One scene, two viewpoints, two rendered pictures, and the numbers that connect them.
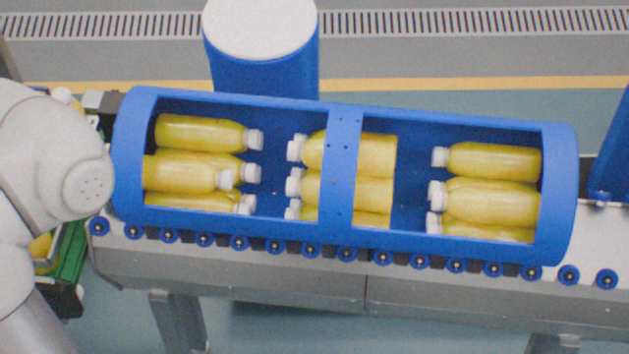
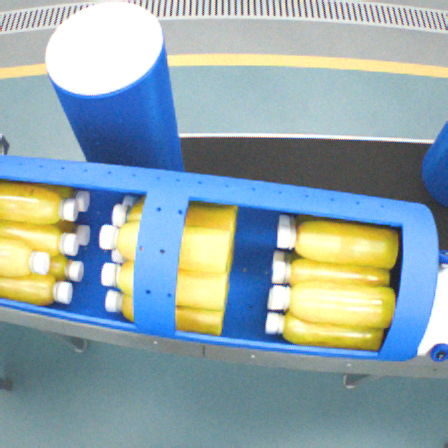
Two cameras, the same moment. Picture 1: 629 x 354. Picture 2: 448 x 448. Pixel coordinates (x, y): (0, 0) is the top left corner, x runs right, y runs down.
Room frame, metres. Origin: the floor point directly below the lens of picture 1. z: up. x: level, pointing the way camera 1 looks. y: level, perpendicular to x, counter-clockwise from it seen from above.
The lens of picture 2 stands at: (0.73, -0.15, 2.07)
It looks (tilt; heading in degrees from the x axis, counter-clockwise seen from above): 70 degrees down; 1
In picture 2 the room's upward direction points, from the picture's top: 1 degrees counter-clockwise
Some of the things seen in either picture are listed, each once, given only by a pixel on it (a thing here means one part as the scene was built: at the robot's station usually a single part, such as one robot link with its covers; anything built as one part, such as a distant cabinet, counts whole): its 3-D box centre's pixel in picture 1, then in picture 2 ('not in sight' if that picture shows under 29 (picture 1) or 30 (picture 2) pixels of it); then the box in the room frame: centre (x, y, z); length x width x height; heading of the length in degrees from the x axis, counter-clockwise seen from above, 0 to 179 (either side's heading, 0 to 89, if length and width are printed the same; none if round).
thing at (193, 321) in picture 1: (188, 300); not in sight; (1.16, 0.36, 0.31); 0.06 x 0.06 x 0.63; 82
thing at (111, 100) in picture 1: (118, 118); not in sight; (1.31, 0.45, 0.95); 0.10 x 0.07 x 0.10; 172
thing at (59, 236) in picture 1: (78, 183); not in sight; (1.11, 0.52, 0.96); 0.40 x 0.01 x 0.03; 172
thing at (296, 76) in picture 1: (269, 132); (128, 134); (1.55, 0.13, 0.59); 0.28 x 0.28 x 0.88
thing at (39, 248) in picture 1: (31, 237); not in sight; (0.96, 0.58, 1.00); 0.07 x 0.07 x 0.19
